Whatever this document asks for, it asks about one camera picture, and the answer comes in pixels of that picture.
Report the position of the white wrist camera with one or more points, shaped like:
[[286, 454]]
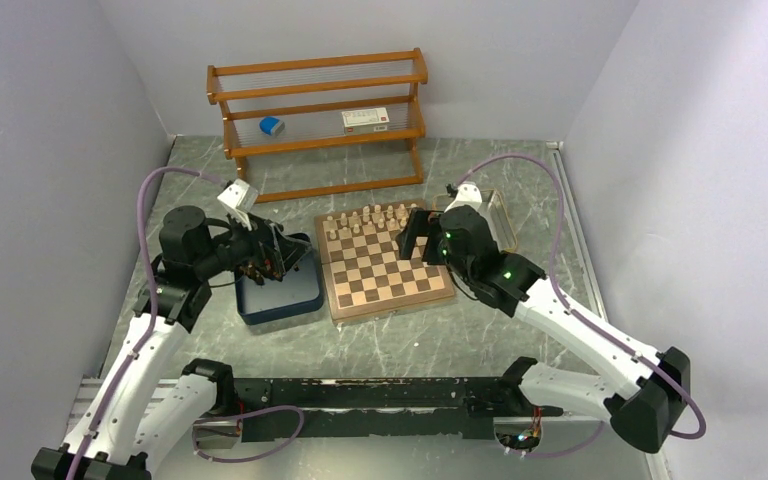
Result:
[[467, 194], [237, 199]]

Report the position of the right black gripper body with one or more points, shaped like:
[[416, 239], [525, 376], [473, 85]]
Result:
[[426, 223]]

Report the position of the light queen chess piece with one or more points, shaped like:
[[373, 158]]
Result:
[[377, 215]]

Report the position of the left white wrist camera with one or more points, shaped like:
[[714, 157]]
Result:
[[237, 199]]

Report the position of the wooden chess board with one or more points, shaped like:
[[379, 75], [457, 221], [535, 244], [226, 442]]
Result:
[[362, 273]]

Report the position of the white red card box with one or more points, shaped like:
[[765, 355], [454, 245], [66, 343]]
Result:
[[365, 121]]

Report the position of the blue eraser block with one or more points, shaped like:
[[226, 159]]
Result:
[[271, 126]]

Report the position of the blue metal tin tray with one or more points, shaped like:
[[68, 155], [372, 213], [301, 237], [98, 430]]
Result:
[[300, 291]]

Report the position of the wooden two-tier shelf rack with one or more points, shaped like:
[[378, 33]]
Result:
[[309, 95]]

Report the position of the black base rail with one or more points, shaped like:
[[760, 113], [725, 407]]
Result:
[[408, 406]]

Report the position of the gold metal tin tray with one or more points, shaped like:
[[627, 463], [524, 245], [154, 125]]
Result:
[[494, 211]]

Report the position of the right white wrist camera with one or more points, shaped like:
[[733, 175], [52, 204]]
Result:
[[467, 194]]

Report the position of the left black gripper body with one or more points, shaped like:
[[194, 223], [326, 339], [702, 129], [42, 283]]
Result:
[[237, 244]]

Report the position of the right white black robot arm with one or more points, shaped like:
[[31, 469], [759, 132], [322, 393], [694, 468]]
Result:
[[640, 391]]

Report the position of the aluminium frame rail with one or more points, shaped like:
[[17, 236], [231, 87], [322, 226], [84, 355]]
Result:
[[592, 287]]

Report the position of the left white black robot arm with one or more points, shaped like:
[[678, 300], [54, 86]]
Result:
[[120, 436]]

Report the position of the dark chess pieces pile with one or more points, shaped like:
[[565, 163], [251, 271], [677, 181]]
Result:
[[268, 271]]

